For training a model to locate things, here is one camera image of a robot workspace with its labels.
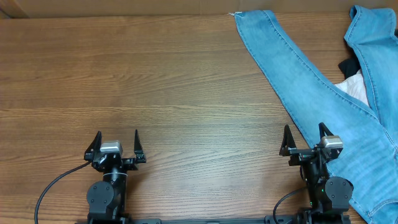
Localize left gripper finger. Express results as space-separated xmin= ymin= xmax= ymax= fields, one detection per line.
xmin=83 ymin=131 xmax=102 ymax=161
xmin=134 ymin=129 xmax=146 ymax=164

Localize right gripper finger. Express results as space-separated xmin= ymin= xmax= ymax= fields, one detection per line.
xmin=279 ymin=124 xmax=297 ymax=156
xmin=318 ymin=122 xmax=334 ymax=139

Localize light blue denim jeans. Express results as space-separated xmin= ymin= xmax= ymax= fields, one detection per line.
xmin=234 ymin=5 xmax=397 ymax=223

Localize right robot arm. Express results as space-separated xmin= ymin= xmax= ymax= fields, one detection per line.
xmin=272 ymin=123 xmax=354 ymax=224

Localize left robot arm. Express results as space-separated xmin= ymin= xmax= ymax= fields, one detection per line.
xmin=84 ymin=131 xmax=146 ymax=223

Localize pale pink garment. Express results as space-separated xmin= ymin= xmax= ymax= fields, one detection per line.
xmin=335 ymin=69 xmax=369 ymax=106

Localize black garment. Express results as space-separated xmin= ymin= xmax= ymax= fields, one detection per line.
xmin=338 ymin=28 xmax=398 ymax=80

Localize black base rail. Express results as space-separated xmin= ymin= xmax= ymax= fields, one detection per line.
xmin=76 ymin=215 xmax=351 ymax=224

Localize left black cable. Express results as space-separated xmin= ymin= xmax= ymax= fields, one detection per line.
xmin=34 ymin=160 xmax=93 ymax=224

